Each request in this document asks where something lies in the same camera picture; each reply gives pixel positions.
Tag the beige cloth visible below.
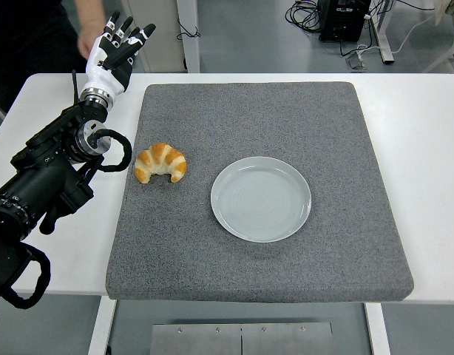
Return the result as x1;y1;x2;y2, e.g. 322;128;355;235
433;0;454;24

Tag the grey felt mat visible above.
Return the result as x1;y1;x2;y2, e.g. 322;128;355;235
105;81;415;304

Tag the grey metal plate with screws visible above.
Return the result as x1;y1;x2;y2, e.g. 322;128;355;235
150;322;334;355

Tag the black cable bundle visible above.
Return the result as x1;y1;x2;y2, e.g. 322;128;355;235
285;0;322;35

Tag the white desk upright post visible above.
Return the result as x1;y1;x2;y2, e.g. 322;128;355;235
176;0;201;73

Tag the grey round plate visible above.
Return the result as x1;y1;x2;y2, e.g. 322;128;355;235
210;155;312;243

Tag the white desk leg with foot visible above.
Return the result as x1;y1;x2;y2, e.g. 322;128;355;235
367;0;395;64

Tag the white cabinet panel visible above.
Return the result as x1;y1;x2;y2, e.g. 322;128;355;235
120;0;186;73

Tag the black computer case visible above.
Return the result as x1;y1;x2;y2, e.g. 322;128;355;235
318;0;372;42

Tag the black cable on post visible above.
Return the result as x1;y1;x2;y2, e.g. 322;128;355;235
177;18;201;41

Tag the person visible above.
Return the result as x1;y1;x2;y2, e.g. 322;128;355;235
0;0;106;123

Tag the white table leg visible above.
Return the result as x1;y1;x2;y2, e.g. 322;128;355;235
87;295;118;355
364;302;392;355

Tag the white floor cable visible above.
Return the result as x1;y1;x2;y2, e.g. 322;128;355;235
356;14;437;56

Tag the small grey pedal box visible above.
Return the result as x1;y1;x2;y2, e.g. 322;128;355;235
345;51;367;70

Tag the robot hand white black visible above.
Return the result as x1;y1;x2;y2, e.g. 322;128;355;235
81;10;157;98

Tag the croissant bread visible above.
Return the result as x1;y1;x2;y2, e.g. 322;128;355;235
133;142;188;184

